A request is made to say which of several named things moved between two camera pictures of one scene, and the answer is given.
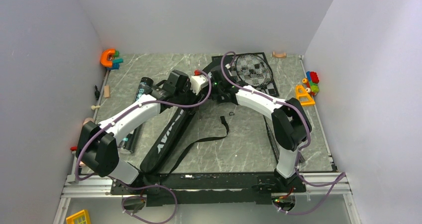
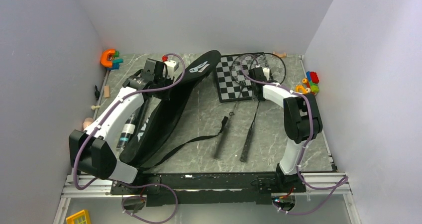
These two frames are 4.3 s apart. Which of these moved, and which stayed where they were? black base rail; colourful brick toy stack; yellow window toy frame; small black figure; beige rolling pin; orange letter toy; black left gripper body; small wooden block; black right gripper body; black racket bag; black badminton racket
Moved: black right gripper body; black left gripper body; black racket bag; black badminton racket
Stayed: small black figure; yellow window toy frame; black base rail; orange letter toy; small wooden block; colourful brick toy stack; beige rolling pin
